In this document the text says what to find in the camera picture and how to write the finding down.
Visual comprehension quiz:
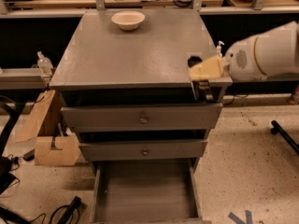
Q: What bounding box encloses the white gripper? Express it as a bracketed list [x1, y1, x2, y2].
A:
[188, 35, 266, 81]

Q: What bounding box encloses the black rxbar chocolate wrapper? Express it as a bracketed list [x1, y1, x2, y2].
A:
[192, 80, 214, 103]

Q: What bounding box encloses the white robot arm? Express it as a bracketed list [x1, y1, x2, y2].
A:
[189, 21, 299, 81]

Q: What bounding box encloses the grey top drawer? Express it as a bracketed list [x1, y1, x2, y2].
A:
[61, 104, 222, 133]

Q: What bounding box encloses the grey middle drawer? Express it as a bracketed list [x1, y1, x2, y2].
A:
[79, 140, 207, 161]

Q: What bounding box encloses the grey wooden drawer cabinet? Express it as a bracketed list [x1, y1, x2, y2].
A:
[50, 8, 234, 173]

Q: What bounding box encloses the grey open bottom drawer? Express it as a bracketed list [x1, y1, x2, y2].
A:
[90, 159, 212, 224]

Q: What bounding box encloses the white pump dispenser bottle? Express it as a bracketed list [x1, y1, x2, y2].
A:
[216, 41, 225, 58]

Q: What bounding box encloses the black stand leg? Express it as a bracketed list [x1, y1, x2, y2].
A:
[270, 120, 299, 155]

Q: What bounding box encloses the white paper bowl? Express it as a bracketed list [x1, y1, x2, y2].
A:
[111, 11, 145, 31]

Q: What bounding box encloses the blue floor tape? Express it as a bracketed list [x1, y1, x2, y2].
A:
[227, 209, 254, 224]

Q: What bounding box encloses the brown cardboard box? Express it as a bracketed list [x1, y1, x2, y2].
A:
[35, 136, 80, 166]

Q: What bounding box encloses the clear plastic bottle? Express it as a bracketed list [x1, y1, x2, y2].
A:
[37, 51, 53, 76]

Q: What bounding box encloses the black power strip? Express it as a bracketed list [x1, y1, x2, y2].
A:
[58, 196, 81, 224]

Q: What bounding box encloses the black chair base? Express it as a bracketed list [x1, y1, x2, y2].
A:
[0, 95, 22, 194]

